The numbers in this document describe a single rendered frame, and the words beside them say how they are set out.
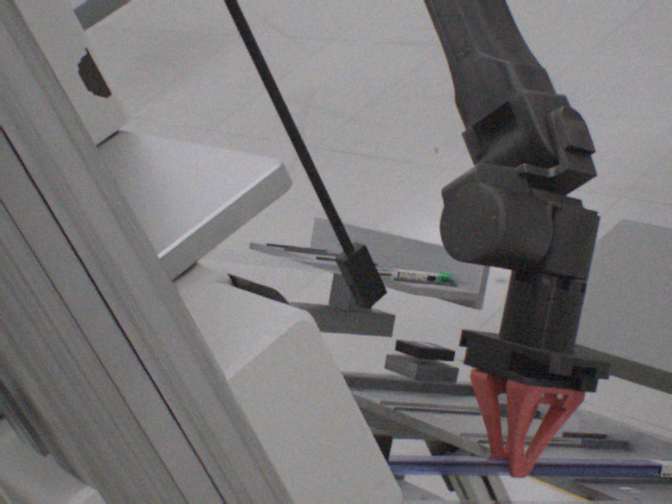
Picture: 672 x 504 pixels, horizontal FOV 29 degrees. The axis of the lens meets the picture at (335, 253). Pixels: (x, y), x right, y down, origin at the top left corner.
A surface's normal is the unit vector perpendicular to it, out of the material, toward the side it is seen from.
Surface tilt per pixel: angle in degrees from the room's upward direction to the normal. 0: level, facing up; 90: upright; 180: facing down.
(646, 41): 0
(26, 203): 90
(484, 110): 54
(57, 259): 90
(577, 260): 81
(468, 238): 47
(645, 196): 0
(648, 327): 0
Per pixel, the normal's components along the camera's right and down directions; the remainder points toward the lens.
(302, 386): 0.60, 0.16
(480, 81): -0.70, 0.02
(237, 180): -0.39, -0.80
